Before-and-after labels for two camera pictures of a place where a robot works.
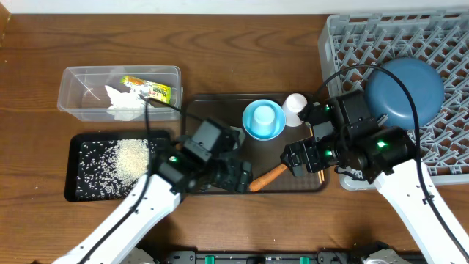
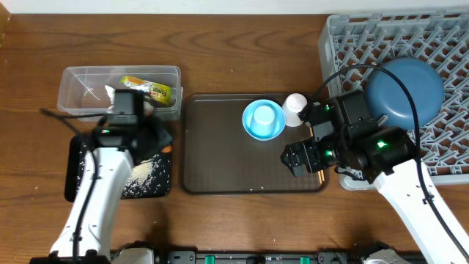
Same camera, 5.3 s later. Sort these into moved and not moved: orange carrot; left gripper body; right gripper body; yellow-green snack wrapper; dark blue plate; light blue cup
Moved: orange carrot; left gripper body
Not moved: dark blue plate; light blue cup; yellow-green snack wrapper; right gripper body
